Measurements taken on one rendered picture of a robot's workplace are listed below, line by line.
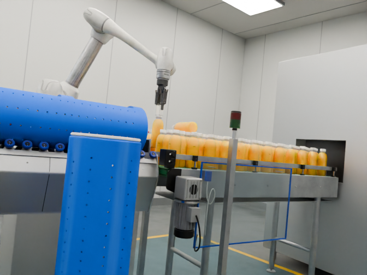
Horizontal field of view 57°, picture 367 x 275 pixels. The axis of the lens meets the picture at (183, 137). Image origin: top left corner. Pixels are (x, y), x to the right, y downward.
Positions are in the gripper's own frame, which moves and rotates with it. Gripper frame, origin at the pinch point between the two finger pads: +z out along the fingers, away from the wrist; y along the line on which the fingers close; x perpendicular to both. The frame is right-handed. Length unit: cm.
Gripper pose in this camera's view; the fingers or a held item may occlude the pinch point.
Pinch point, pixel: (159, 110)
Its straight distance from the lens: 220.0
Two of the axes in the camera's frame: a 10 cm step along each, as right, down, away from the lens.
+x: 8.3, 1.0, 5.5
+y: 5.5, 0.3, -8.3
